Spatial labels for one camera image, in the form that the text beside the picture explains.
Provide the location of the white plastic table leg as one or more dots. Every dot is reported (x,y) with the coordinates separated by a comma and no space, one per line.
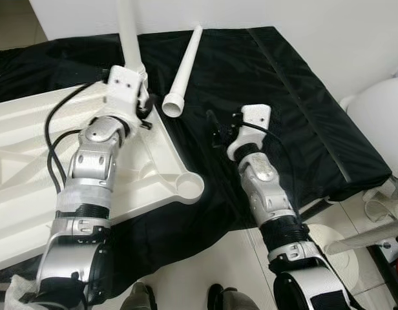
(186,64)
(129,32)

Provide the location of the white plastic children table top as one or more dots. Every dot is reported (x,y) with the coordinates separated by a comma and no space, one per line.
(141,174)

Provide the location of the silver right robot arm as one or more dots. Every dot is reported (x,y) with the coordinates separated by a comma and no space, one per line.
(263,187)

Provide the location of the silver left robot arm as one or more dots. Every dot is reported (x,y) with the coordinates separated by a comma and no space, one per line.
(89,174)

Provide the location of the black cloth table cover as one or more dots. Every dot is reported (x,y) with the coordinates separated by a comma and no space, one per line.
(302,97)

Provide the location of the black metal table brace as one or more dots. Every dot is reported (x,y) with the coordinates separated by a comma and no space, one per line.
(312,210)

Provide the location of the white rounded appliance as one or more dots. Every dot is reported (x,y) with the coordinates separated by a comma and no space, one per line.
(380,116)

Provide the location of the dark right robot foot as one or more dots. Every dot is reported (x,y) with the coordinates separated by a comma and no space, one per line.
(234,300)

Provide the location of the dark robot foot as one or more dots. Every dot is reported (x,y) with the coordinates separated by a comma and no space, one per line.
(137,298)
(234,300)

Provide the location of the dark left robot foot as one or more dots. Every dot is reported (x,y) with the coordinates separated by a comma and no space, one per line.
(137,298)

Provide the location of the white power strip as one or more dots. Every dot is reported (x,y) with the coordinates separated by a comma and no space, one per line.
(393,248)

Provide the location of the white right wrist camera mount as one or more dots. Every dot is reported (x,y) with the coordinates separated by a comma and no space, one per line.
(256,116)

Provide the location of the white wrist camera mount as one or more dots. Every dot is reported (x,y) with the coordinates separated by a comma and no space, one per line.
(256,116)
(121,81)

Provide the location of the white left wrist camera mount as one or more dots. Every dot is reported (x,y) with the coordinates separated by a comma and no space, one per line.
(121,81)

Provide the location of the black floor rail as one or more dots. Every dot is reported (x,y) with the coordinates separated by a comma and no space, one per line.
(380,271)

